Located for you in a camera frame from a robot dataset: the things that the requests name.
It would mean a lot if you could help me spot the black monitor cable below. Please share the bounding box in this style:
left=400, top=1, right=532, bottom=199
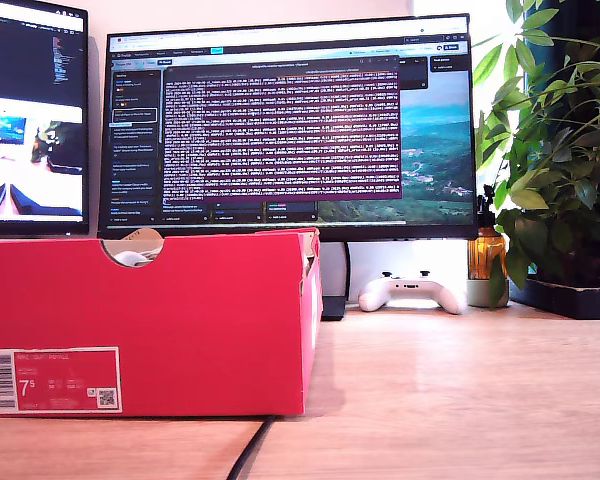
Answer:
left=344, top=242, right=354, bottom=304

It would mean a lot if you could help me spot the dark teal curtain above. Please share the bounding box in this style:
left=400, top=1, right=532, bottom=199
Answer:
left=522, top=0, right=600, bottom=101

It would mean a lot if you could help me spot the green leafy plant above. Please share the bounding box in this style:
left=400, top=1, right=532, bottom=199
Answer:
left=472, top=0, right=600, bottom=306

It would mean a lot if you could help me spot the white game controller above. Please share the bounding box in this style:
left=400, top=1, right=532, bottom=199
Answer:
left=357, top=269, right=467, bottom=315

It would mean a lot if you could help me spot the black table cable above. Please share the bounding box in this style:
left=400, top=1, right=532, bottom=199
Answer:
left=225, top=414, right=279, bottom=480

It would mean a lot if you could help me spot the pale green round cup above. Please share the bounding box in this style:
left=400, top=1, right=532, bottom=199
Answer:
left=466, top=277, right=511, bottom=309

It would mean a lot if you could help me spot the wide black computer monitor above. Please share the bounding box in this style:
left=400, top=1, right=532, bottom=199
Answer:
left=97, top=13, right=480, bottom=241

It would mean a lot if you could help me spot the amber glass bottle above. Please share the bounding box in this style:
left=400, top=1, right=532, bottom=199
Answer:
left=468, top=184, right=509, bottom=281

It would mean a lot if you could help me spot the white lace-up shoe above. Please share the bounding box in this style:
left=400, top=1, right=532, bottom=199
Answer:
left=112, top=244, right=164, bottom=268

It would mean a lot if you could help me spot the dark monitor stand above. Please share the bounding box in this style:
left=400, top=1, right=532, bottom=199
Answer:
left=319, top=241, right=350, bottom=322

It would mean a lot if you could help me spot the red shoebox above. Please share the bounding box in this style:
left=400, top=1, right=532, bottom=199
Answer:
left=0, top=227, right=324, bottom=418

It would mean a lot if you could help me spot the narrow black computer monitor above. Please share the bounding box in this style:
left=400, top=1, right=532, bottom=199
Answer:
left=0, top=0, right=90, bottom=237

